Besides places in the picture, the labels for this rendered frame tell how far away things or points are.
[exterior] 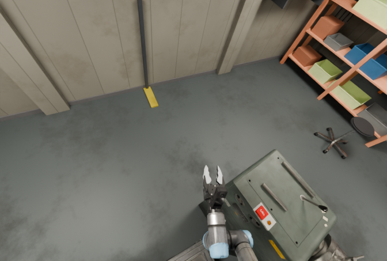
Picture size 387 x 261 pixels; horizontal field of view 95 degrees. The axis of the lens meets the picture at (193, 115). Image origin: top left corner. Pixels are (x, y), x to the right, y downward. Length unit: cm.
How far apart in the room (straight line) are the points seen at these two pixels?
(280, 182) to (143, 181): 166
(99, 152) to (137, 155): 49
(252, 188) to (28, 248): 227
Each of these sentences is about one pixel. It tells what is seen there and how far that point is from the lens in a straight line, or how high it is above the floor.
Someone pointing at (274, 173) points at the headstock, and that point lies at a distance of 145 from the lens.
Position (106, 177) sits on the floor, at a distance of 259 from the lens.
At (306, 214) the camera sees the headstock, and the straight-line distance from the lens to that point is 149.
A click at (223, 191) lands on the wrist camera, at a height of 167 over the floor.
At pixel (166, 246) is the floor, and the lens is 243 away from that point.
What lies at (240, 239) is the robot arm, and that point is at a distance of 98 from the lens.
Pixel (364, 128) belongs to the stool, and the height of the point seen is 62.
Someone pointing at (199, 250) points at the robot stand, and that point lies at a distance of 224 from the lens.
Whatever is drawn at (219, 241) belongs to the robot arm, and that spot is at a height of 160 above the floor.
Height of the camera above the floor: 243
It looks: 56 degrees down
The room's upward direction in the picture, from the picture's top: 16 degrees clockwise
